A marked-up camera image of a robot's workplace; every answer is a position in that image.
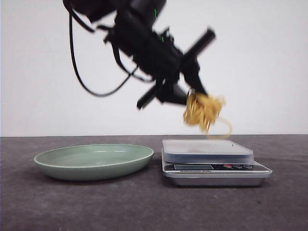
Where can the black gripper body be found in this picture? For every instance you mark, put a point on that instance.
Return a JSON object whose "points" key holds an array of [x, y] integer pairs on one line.
{"points": [[155, 54]]}

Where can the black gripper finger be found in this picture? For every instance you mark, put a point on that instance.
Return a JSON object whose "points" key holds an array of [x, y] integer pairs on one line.
{"points": [[173, 93], [191, 70]]}

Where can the yellow vermicelli noodle bundle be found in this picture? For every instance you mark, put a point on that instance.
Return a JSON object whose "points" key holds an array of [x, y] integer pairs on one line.
{"points": [[204, 111]]}

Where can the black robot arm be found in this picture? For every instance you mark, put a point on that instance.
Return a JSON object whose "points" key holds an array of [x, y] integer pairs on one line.
{"points": [[147, 10]]}

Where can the silver digital kitchen scale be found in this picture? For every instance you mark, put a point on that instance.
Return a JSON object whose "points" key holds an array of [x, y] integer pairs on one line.
{"points": [[211, 163]]}

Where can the light green round plate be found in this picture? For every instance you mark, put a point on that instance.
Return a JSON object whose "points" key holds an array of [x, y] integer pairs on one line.
{"points": [[93, 161]]}

